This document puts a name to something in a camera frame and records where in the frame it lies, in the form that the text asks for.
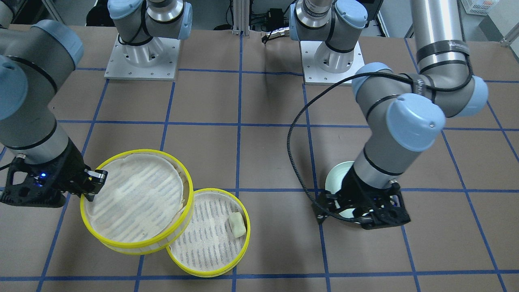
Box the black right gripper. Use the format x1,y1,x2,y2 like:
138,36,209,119
0,140,109,208

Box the white steamed bun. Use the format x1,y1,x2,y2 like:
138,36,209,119
228,212,247,238

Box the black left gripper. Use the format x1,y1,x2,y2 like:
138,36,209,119
311,164,410,230

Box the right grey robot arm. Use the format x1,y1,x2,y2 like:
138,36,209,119
0,0,193,208

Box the mint green plate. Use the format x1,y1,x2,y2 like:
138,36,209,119
324,161,366,224

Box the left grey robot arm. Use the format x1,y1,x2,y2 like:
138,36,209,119
306,0,488,230

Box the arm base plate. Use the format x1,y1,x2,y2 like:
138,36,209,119
104,37,181,81
300,41,365,85

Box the aluminium frame post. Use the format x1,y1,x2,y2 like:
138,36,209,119
232,0,252,38

